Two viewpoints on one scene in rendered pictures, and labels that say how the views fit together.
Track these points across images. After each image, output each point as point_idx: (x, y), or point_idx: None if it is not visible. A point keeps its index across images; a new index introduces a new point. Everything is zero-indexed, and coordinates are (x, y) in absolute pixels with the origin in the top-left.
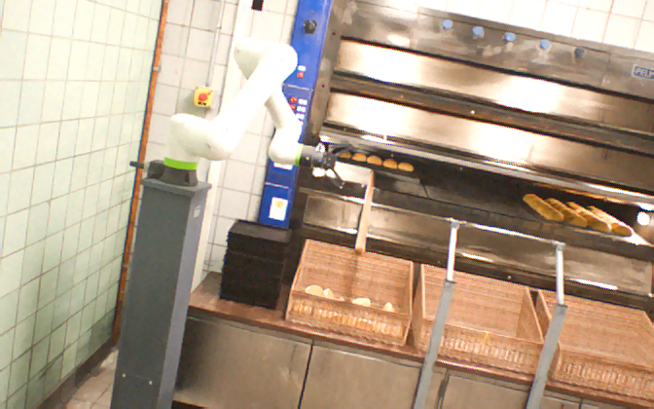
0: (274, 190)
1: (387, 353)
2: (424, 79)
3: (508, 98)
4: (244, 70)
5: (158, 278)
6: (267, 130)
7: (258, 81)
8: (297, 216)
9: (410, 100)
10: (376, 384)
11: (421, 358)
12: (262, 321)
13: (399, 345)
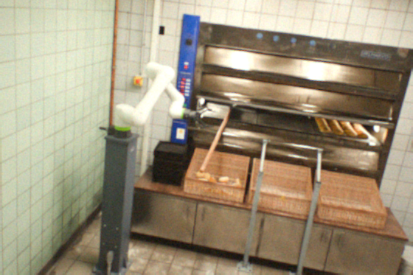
0: (178, 124)
1: (234, 207)
2: (249, 65)
3: (293, 72)
4: (150, 78)
5: (116, 180)
6: None
7: (155, 87)
8: (190, 136)
9: (243, 76)
10: (229, 221)
11: (250, 209)
12: (172, 193)
13: (240, 202)
